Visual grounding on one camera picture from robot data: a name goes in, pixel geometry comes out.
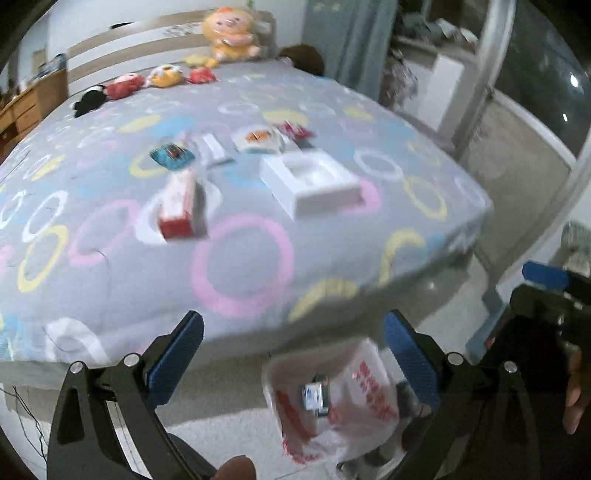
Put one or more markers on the orange and white plush toy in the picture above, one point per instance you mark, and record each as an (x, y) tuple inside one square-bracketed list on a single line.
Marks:
[(165, 76)]

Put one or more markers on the white box tray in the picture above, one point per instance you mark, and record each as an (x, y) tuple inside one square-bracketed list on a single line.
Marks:
[(318, 198)]

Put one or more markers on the pile of clothes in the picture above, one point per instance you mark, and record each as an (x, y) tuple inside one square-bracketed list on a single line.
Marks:
[(438, 25)]

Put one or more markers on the small blue and white box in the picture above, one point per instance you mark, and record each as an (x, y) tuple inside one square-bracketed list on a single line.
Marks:
[(316, 396)]

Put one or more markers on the small yellow plush toy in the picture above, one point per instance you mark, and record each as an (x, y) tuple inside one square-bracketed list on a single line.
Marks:
[(201, 60)]

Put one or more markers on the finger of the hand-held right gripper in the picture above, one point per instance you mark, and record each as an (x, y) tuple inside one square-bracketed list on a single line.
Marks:
[(545, 274)]

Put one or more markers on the red snack packet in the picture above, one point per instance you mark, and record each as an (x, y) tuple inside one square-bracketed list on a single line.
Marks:
[(295, 131)]

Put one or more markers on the red round plush toy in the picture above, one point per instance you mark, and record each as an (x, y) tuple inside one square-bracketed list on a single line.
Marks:
[(124, 85)]

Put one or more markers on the wooden bed headboard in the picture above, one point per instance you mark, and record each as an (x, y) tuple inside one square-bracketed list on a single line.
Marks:
[(115, 37)]

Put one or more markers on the teal curtain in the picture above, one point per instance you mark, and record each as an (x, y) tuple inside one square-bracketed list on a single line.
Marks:
[(355, 41)]

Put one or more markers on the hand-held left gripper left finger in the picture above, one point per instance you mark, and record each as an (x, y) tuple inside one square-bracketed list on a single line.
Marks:
[(178, 355)]

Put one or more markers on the floral cloth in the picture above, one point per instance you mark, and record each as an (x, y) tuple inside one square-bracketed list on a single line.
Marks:
[(399, 78)]

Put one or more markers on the grey sliding door frame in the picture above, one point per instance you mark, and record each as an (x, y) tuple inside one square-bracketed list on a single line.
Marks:
[(496, 46)]

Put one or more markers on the grey cloth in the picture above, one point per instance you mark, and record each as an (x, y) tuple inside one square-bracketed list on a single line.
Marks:
[(577, 240)]

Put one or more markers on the brown plush toy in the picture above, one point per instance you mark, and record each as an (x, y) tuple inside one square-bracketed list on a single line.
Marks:
[(302, 57)]

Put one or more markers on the person's right hand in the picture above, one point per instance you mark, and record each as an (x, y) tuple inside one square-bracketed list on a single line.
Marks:
[(578, 392)]

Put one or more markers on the black plush toy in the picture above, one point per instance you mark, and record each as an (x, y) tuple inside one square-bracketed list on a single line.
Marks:
[(90, 100)]

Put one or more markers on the grey circle-print bed blanket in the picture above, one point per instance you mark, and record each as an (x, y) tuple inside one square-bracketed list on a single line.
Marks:
[(240, 263)]

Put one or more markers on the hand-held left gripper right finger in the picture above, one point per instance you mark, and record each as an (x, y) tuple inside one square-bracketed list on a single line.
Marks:
[(411, 364)]

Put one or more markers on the white cabinet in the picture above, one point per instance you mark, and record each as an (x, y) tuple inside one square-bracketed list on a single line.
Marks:
[(445, 87)]

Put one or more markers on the blue snack packet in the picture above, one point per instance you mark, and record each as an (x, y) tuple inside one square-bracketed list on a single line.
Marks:
[(171, 156)]

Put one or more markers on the small red crab plush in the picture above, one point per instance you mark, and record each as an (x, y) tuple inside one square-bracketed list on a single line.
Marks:
[(202, 74)]

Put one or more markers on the large yellow plush toy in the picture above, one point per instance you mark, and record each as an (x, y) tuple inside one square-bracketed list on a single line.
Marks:
[(228, 32)]

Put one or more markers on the silvery white plastic wrapper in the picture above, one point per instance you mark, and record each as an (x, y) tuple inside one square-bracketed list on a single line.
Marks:
[(213, 148)]

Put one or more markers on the white red-print plastic bag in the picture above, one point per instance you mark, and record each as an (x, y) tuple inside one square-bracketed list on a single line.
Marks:
[(360, 397)]

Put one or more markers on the wooden desk with drawers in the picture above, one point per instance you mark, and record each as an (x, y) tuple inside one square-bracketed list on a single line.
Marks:
[(32, 106)]

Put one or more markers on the red and white carton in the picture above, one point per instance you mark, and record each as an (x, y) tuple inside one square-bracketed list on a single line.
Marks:
[(178, 207)]

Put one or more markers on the white and orange snack packet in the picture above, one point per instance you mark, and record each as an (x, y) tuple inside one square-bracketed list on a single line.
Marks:
[(256, 138)]

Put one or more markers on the person's left hand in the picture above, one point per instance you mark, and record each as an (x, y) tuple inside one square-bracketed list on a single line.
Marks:
[(235, 468)]

